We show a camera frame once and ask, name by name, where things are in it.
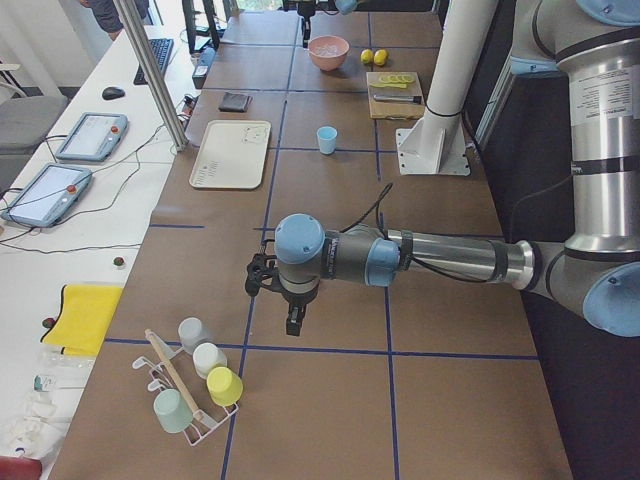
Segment lower yellow lemon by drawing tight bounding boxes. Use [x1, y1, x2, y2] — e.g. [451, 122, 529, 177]
[373, 49, 389, 67]

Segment yellow lemon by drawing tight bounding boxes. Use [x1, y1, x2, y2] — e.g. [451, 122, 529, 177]
[360, 49, 374, 65]
[373, 49, 389, 67]

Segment steel handled knife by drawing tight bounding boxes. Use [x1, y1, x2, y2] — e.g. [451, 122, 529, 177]
[373, 94, 422, 105]

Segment teach pendant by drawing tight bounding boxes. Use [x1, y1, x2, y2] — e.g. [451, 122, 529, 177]
[1, 163, 93, 227]
[54, 112, 129, 162]

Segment folded grey cloth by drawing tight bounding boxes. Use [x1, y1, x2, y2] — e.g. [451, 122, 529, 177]
[218, 92, 252, 113]

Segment light blue plastic cup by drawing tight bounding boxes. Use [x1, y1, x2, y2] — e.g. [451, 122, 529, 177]
[316, 125, 338, 155]

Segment white upturned cup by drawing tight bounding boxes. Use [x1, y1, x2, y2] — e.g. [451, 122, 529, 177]
[192, 342, 228, 379]

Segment near teach pendant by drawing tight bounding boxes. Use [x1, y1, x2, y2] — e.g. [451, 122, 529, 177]
[1, 163, 93, 227]

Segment green upturned cup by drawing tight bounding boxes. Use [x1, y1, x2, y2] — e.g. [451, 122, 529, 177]
[153, 389, 193, 434]

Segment grey upturned cup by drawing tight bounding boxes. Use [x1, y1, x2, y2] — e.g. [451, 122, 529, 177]
[178, 317, 213, 355]

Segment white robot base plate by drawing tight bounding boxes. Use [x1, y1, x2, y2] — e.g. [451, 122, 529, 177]
[395, 126, 471, 176]

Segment yellow cloth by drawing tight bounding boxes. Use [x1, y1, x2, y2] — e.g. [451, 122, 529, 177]
[41, 284, 123, 357]

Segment yellow plastic knife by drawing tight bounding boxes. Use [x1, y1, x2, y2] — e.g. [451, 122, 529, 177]
[368, 82, 408, 90]

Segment upper yellow lemon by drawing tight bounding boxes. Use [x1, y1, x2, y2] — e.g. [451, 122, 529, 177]
[360, 49, 374, 65]

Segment aluminium frame post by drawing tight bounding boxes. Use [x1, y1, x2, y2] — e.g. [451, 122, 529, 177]
[114, 0, 188, 152]

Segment pink bowl of ice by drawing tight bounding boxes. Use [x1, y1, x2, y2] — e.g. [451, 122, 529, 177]
[308, 35, 350, 71]

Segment yellow upturned cup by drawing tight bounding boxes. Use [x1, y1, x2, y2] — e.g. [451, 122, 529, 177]
[206, 366, 244, 407]

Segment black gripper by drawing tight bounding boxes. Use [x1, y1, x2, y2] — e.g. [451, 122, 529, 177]
[244, 253, 318, 335]
[297, 0, 314, 48]

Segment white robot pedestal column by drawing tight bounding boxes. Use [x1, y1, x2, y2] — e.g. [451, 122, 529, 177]
[423, 0, 501, 117]

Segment black keyboard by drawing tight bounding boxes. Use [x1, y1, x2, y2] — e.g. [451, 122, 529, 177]
[133, 38, 174, 85]

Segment far teach pendant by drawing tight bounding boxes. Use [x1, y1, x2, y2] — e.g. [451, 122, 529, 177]
[54, 112, 129, 162]

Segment cream bear serving tray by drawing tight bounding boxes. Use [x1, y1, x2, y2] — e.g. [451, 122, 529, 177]
[189, 120, 271, 190]

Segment black computer mouse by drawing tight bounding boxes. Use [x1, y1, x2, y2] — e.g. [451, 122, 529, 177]
[101, 86, 126, 101]

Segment wooden rack handle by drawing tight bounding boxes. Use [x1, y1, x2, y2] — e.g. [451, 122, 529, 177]
[145, 329, 203, 421]

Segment wooden cutting board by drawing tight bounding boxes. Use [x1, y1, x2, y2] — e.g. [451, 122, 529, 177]
[366, 71, 425, 120]

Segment white wire cup rack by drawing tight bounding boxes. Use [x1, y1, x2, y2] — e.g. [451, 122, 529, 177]
[132, 347, 239, 447]

